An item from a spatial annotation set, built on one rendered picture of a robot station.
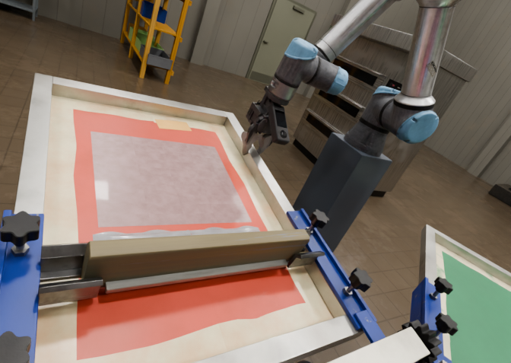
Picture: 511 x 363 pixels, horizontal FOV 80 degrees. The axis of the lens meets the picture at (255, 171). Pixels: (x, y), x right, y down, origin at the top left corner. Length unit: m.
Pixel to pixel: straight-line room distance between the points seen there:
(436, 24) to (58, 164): 0.97
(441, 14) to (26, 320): 1.04
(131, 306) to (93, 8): 7.28
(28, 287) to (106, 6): 7.28
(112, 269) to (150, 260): 0.05
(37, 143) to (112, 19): 7.00
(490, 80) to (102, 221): 10.89
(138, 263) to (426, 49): 0.88
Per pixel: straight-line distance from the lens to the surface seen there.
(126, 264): 0.49
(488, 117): 10.84
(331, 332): 0.65
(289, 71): 0.84
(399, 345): 0.67
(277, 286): 0.68
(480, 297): 1.34
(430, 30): 1.00
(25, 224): 0.50
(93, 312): 0.55
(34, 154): 0.71
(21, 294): 0.51
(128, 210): 0.67
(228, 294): 0.61
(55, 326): 0.54
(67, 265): 0.53
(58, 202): 0.67
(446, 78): 4.15
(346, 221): 1.32
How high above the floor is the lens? 1.46
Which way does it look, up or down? 25 degrees down
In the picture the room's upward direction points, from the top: 24 degrees clockwise
